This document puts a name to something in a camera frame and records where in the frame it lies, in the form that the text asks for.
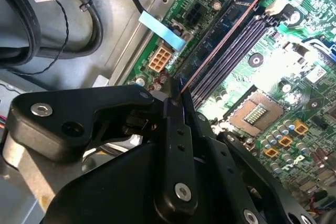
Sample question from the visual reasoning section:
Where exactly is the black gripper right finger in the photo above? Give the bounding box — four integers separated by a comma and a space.
182, 90, 317, 224

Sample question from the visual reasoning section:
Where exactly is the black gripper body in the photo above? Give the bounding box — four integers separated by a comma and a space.
41, 140, 263, 224

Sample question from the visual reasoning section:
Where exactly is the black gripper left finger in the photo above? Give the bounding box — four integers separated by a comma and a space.
5, 76, 200, 219

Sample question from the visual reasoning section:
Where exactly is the dark RAM stick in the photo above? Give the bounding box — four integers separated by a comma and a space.
180, 0, 262, 96

